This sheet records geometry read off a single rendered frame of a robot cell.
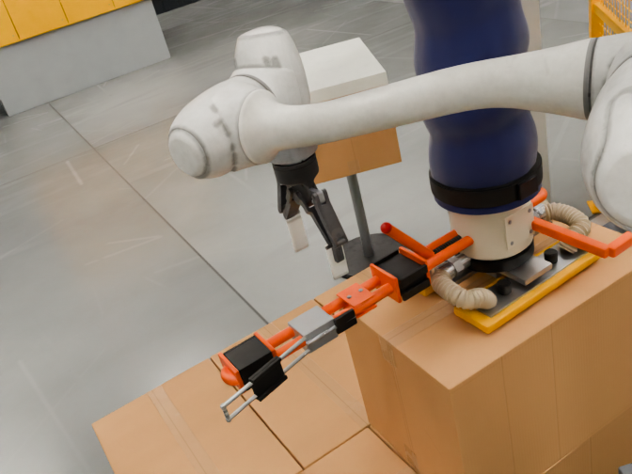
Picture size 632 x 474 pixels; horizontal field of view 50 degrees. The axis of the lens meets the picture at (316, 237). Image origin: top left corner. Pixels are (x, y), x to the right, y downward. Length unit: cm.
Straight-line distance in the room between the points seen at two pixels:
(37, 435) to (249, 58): 242
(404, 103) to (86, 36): 769
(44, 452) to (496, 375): 214
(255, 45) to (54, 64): 745
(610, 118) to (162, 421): 163
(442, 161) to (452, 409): 47
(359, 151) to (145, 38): 604
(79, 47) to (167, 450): 689
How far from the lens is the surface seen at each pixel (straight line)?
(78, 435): 308
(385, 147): 287
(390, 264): 137
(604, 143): 68
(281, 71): 103
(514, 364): 140
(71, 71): 849
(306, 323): 127
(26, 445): 319
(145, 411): 213
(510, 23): 126
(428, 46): 127
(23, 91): 844
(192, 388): 213
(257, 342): 125
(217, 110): 92
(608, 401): 174
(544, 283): 148
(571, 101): 89
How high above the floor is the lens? 185
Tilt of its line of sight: 30 degrees down
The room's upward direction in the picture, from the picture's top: 15 degrees counter-clockwise
